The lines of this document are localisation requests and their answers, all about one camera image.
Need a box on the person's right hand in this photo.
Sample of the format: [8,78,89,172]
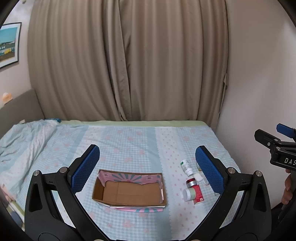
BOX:
[281,169,293,205]

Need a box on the grey headboard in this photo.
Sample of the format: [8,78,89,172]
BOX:
[0,89,45,138]

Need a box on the open cardboard box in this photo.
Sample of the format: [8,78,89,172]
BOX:
[92,169,167,212]

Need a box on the white pill bottle green label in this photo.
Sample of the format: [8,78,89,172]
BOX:
[180,160,194,177]

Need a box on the light blue crumpled blanket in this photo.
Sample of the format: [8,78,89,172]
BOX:
[1,120,59,194]

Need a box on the framed wall picture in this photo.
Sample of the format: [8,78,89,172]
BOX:
[0,22,22,68]

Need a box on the white earbuds case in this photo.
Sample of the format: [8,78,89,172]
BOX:
[193,173,203,182]

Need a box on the red rectangular carton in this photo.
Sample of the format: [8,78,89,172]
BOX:
[193,185,204,204]

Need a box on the pale green cream jar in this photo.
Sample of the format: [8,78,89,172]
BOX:
[183,187,197,202]

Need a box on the red and silver jar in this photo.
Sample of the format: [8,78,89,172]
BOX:
[186,178,198,188]

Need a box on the blue checkered bed sheet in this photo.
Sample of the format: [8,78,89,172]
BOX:
[0,119,242,241]

